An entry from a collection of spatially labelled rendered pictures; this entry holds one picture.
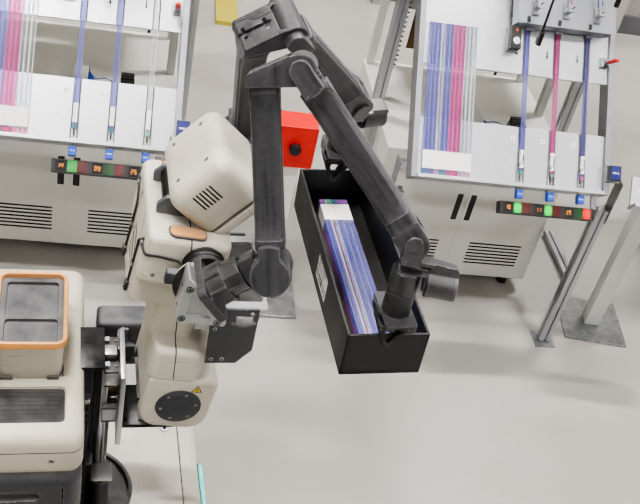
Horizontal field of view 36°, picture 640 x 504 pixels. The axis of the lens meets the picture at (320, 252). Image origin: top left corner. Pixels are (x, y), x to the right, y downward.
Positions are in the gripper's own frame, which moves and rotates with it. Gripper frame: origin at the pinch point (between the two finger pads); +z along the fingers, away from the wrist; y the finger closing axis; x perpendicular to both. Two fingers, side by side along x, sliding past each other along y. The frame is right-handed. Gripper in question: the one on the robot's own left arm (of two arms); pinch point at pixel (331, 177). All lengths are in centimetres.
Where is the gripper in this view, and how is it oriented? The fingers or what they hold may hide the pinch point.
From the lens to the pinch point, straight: 239.0
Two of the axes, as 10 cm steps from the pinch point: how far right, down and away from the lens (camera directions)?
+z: -1.8, 7.6, 6.2
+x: -9.7, -0.2, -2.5
